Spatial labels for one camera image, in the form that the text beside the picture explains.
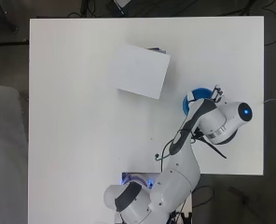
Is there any blue round tub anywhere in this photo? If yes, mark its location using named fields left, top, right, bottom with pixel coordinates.
left=182, top=87, right=216, bottom=119

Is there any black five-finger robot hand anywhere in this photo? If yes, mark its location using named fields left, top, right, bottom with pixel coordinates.
left=211, top=84, right=227, bottom=105

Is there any black tripod stand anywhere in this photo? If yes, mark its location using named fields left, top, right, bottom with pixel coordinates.
left=0, top=0, right=30, bottom=49

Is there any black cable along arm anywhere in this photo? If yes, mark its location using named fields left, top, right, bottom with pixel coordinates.
left=154, top=130, right=183, bottom=163

